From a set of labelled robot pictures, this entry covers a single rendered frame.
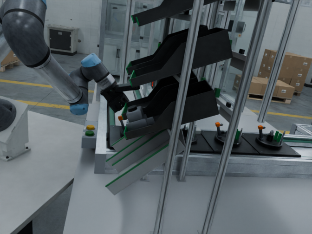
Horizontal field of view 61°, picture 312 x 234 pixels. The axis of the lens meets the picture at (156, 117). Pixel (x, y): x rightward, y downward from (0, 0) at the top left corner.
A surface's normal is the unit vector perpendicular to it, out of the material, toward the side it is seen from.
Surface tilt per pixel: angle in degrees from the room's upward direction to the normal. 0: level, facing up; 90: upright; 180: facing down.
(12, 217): 0
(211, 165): 90
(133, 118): 90
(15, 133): 90
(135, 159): 90
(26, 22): 65
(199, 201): 0
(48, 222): 0
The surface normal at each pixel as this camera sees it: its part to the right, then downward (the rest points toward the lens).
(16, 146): 0.92, 0.25
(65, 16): 0.04, 0.36
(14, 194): 0.14, -0.92
